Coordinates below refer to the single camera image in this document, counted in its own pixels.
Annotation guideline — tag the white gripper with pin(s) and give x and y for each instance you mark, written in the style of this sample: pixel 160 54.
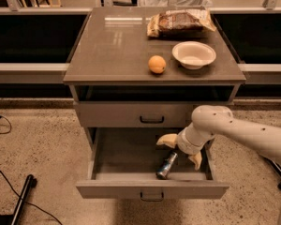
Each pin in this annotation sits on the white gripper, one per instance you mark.
pixel 184 143

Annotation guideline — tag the silver blue redbull can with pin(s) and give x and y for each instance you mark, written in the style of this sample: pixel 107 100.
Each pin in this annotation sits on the silver blue redbull can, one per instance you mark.
pixel 164 170

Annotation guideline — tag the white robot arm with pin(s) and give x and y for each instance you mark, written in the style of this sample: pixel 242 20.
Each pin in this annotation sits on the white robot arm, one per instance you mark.
pixel 209 121

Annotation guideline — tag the closed grey top drawer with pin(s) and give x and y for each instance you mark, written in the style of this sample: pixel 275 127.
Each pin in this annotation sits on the closed grey top drawer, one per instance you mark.
pixel 95 114

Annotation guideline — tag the open grey middle drawer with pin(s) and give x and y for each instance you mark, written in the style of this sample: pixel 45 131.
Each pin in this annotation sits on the open grey middle drawer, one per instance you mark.
pixel 124 162

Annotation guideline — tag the grey drawer cabinet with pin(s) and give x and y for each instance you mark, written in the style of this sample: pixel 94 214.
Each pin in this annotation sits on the grey drawer cabinet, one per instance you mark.
pixel 111 64

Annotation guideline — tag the orange fruit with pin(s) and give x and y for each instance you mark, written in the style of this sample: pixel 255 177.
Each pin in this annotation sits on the orange fruit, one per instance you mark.
pixel 157 64

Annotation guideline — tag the white bowl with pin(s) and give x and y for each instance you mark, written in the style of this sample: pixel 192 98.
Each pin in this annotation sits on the white bowl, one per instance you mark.
pixel 193 54

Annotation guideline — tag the black right base leg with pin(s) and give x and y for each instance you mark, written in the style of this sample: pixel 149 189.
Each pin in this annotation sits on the black right base leg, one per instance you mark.
pixel 277 169

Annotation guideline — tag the black base leg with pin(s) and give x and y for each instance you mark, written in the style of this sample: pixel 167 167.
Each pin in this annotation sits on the black base leg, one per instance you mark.
pixel 13 219
pixel 277 169

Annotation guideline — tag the brown chip bag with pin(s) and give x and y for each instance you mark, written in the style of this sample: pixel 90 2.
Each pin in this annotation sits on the brown chip bag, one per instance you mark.
pixel 172 21

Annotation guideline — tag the black left base leg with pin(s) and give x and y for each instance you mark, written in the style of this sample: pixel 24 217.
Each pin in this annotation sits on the black left base leg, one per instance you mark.
pixel 13 219

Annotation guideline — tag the metal railing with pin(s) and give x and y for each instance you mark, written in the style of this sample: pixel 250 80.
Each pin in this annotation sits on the metal railing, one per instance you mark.
pixel 28 69

